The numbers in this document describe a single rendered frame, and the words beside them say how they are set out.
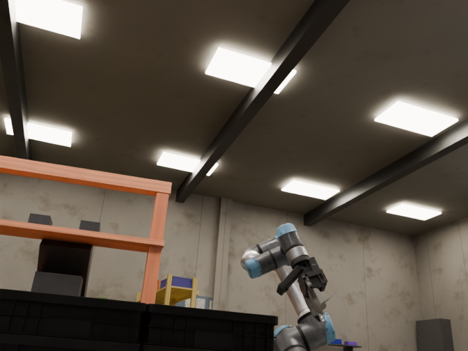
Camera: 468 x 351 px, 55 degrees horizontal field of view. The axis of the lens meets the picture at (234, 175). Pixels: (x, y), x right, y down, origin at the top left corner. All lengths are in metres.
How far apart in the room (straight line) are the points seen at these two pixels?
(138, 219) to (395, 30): 7.18
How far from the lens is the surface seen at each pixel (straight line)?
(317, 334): 1.95
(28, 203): 10.92
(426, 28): 6.44
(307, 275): 1.59
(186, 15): 6.11
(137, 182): 3.53
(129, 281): 10.61
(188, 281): 8.15
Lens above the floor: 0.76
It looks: 24 degrees up
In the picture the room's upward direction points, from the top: 4 degrees clockwise
